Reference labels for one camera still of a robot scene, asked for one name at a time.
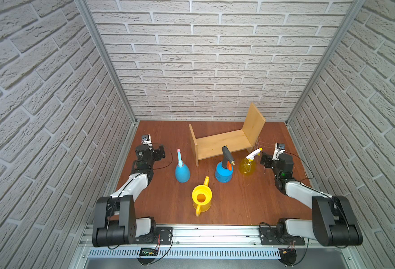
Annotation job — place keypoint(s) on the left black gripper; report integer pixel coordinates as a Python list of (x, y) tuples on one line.
[(158, 152)]

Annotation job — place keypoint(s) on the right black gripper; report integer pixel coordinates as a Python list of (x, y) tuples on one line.
[(264, 159)]

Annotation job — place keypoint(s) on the yellow transparent spray bottle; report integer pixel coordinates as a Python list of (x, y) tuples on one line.
[(248, 165)]

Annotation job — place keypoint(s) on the light blue egg spray bottle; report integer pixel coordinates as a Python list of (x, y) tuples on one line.
[(182, 172)]

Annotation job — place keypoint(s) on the blue pressure sprayer grey handle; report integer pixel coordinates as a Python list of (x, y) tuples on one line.
[(224, 169)]

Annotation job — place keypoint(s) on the yellow watering can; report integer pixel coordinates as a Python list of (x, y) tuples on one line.
[(202, 197)]

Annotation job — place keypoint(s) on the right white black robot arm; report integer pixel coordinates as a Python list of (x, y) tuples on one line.
[(333, 221)]

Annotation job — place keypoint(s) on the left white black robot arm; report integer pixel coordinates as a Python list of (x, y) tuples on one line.
[(115, 221)]

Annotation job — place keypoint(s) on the wooden shelf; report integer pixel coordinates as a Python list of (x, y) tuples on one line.
[(243, 139)]

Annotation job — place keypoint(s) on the right black controller box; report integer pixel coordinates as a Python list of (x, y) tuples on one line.
[(288, 257)]

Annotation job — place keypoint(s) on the left green circuit board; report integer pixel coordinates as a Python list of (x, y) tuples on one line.
[(148, 253)]

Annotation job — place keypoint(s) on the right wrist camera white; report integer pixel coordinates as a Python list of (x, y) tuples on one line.
[(280, 148)]

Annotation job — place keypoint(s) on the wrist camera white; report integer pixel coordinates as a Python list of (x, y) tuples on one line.
[(146, 139), (280, 148)]

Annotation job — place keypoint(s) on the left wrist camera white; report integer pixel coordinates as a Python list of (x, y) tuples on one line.
[(146, 139)]

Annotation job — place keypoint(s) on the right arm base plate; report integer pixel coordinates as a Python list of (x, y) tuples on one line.
[(271, 236)]

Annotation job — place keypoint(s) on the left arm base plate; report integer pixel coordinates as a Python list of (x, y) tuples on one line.
[(161, 235)]

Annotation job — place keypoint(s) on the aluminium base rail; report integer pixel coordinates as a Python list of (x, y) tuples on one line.
[(198, 242)]

